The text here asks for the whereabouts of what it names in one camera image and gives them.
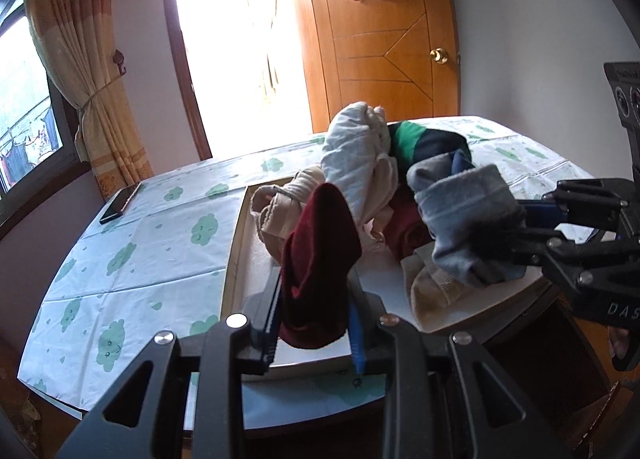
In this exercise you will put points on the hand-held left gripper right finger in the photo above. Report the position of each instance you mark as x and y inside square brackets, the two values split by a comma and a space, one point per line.
[356, 339]

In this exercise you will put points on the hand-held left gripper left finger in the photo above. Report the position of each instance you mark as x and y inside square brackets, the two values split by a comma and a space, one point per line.
[270, 329]

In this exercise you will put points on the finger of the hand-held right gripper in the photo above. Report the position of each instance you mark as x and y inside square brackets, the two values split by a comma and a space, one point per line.
[555, 246]
[540, 211]

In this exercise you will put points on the shallow cardboard box tray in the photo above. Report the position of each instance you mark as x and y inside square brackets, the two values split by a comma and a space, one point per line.
[385, 284]

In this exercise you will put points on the grey-blue sock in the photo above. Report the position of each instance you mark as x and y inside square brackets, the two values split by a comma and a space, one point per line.
[465, 219]

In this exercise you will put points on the dark red underwear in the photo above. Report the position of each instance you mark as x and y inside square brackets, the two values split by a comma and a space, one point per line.
[315, 259]

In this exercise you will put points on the dark wooden drawer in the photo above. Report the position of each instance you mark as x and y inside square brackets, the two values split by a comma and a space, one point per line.
[565, 379]

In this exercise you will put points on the beige dotted underwear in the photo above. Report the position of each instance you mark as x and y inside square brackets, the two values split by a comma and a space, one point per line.
[270, 224]

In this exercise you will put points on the green and navy underwear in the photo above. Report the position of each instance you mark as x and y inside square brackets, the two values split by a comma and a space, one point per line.
[415, 139]

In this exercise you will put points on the pale pink underwear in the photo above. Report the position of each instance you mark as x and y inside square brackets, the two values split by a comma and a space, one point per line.
[382, 189]

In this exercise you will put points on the white underwear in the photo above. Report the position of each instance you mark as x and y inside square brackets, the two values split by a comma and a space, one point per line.
[350, 164]

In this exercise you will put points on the person's right hand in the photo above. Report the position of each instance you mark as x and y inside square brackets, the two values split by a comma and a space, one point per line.
[619, 341]

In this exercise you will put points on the tan sock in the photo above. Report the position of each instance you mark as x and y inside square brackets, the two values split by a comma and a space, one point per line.
[430, 289]

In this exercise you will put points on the brass door knob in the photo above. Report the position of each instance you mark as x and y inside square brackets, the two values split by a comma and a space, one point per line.
[438, 55]

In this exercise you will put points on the black phone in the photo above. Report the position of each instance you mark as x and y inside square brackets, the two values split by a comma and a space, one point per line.
[120, 204]

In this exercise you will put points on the orange wooden door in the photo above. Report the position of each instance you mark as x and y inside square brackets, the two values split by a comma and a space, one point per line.
[380, 74]

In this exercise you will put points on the yellow balcony curtain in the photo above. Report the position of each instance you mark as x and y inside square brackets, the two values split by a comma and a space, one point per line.
[272, 64]

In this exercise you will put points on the laundry on outdoor line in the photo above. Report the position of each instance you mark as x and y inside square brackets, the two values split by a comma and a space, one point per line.
[15, 159]

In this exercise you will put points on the beige window curtain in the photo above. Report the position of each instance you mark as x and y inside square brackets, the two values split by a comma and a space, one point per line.
[85, 64]

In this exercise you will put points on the dark framed window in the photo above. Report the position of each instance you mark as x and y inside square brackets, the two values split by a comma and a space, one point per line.
[25, 89]

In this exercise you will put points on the brown wooden door frame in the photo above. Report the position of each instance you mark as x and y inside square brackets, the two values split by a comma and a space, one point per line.
[185, 64]

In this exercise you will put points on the dark wall curtain hook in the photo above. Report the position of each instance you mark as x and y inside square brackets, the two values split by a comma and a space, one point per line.
[119, 62]

